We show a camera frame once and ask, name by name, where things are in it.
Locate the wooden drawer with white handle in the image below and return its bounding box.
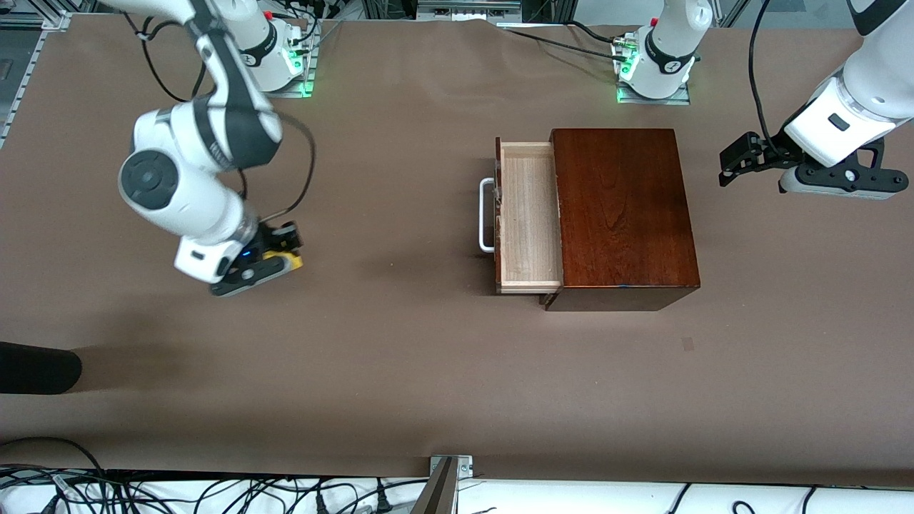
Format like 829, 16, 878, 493
478, 138, 565, 295

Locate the dark brown wooden cabinet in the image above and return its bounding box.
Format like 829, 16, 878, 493
541, 128, 701, 312

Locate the brown table cover sheet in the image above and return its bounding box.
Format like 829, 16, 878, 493
0, 14, 914, 488

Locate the black cylindrical object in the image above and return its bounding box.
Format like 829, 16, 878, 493
0, 341, 82, 395

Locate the silver electronics box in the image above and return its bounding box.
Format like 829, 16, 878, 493
416, 0, 522, 21

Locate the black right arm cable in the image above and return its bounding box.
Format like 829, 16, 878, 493
261, 114, 316, 222
121, 11, 215, 102

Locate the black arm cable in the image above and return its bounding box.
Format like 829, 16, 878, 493
121, 11, 215, 102
261, 114, 316, 222
748, 0, 775, 143

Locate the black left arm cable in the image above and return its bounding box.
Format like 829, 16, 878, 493
748, 0, 775, 143

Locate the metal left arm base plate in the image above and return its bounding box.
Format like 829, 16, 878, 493
616, 32, 692, 106

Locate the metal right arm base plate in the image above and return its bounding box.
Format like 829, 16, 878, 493
239, 21, 316, 99

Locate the aluminium frame rail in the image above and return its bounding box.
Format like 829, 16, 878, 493
0, 11, 72, 151

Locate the silver metal bracket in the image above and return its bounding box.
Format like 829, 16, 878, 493
429, 455, 473, 478

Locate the dark grey metal post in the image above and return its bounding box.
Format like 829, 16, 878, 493
411, 457, 458, 514

